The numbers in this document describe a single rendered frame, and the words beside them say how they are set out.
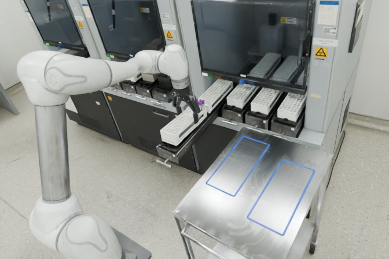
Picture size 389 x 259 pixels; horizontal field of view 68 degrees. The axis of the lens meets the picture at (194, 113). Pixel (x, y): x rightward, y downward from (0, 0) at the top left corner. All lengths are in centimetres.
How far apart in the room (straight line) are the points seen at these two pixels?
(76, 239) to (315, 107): 120
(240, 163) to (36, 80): 88
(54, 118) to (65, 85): 21
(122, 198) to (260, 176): 142
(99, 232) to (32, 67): 59
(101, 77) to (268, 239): 79
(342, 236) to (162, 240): 116
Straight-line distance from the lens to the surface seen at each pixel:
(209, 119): 164
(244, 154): 139
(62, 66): 93
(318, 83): 148
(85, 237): 111
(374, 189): 244
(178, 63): 134
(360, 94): 279
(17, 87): 488
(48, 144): 113
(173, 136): 143
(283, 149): 141
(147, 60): 140
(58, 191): 121
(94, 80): 95
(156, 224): 223
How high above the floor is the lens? 181
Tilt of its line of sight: 36 degrees down
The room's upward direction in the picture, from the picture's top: 11 degrees counter-clockwise
